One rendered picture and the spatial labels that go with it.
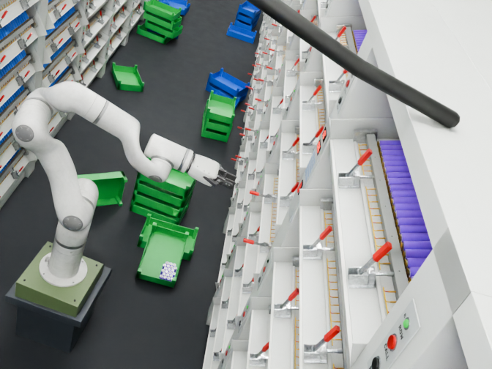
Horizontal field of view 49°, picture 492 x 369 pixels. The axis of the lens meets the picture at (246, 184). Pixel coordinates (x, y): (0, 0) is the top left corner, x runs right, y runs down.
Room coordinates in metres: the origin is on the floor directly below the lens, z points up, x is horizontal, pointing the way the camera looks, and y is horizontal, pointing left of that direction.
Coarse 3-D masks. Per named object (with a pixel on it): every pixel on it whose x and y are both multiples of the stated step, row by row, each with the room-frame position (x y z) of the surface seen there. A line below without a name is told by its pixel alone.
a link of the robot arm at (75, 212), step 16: (32, 112) 1.40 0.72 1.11; (48, 112) 1.47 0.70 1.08; (16, 128) 1.34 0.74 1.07; (32, 128) 1.36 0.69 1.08; (32, 144) 1.36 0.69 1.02; (48, 144) 1.40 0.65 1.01; (48, 160) 1.42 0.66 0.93; (64, 160) 1.45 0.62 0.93; (48, 176) 1.43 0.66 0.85; (64, 176) 1.44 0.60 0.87; (64, 192) 1.42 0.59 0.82; (80, 192) 1.45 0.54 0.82; (64, 208) 1.40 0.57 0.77; (80, 208) 1.42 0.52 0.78; (64, 224) 1.39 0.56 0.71; (80, 224) 1.40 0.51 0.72
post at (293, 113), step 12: (336, 0) 1.78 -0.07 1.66; (348, 0) 1.79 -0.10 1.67; (324, 12) 1.86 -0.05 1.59; (336, 12) 1.79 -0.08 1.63; (348, 12) 1.79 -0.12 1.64; (360, 12) 1.79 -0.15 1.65; (312, 60) 1.78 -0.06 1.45; (276, 144) 1.79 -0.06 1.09; (276, 156) 1.79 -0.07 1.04; (264, 168) 1.84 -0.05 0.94; (240, 228) 1.86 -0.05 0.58; (228, 264) 1.80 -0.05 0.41
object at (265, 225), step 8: (272, 168) 1.78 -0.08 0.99; (272, 176) 1.77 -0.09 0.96; (264, 184) 1.71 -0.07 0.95; (272, 184) 1.71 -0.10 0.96; (264, 192) 1.66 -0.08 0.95; (272, 192) 1.66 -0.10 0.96; (264, 208) 1.56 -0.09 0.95; (272, 208) 1.57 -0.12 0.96; (264, 216) 1.52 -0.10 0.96; (272, 216) 1.52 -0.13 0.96; (264, 224) 1.47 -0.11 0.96; (272, 224) 1.48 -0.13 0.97; (264, 232) 1.43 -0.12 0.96; (272, 232) 1.43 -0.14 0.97; (264, 240) 1.39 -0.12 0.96; (272, 240) 1.39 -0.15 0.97; (264, 256) 1.31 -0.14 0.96; (256, 264) 1.27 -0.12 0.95; (256, 272) 1.24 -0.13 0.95
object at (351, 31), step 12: (324, 24) 1.78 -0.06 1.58; (336, 24) 1.78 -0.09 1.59; (348, 24) 1.78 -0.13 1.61; (360, 24) 1.79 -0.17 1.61; (336, 36) 1.75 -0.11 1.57; (348, 36) 1.68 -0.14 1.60; (360, 36) 1.70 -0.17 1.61; (348, 48) 1.58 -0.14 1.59; (324, 60) 1.54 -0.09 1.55; (324, 72) 1.45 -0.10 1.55; (336, 72) 1.46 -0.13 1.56; (348, 72) 1.46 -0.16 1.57; (324, 84) 1.41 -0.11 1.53; (336, 84) 1.33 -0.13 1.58; (324, 96) 1.40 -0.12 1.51; (336, 96) 1.31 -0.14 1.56
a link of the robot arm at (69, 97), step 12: (60, 84) 1.46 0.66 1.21; (72, 84) 1.47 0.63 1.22; (36, 96) 1.49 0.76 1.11; (48, 96) 1.44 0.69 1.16; (60, 96) 1.43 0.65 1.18; (72, 96) 1.44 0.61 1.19; (84, 96) 1.46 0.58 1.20; (96, 96) 1.49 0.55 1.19; (60, 108) 1.44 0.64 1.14; (72, 108) 1.44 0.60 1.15; (84, 108) 1.44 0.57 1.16; (96, 108) 1.46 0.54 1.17
